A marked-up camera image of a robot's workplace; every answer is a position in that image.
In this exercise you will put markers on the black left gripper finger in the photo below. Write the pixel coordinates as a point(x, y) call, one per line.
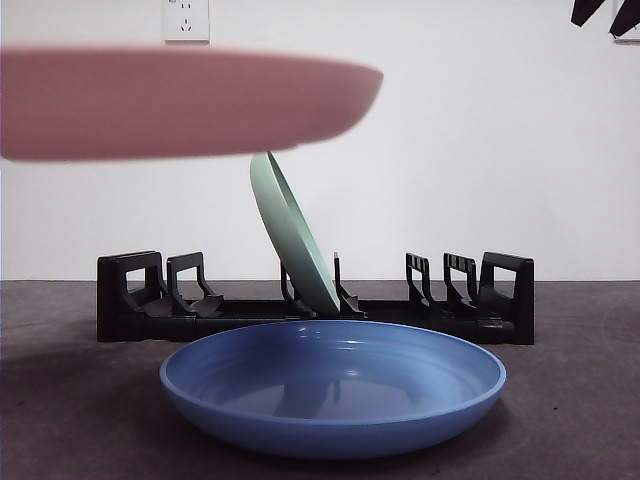
point(586, 10)

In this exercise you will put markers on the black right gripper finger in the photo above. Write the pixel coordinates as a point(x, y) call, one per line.
point(626, 15)

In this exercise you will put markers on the green round plate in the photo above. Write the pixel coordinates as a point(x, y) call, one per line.
point(295, 240)

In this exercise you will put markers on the pink round plate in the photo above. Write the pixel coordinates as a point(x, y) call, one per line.
point(175, 105)

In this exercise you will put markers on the blue round plate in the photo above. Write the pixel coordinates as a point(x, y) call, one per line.
point(330, 400)

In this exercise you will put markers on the black plastic plate rack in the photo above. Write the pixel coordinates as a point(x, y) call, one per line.
point(522, 300)

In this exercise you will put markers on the white wall socket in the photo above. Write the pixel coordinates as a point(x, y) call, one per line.
point(634, 36)
point(186, 22)

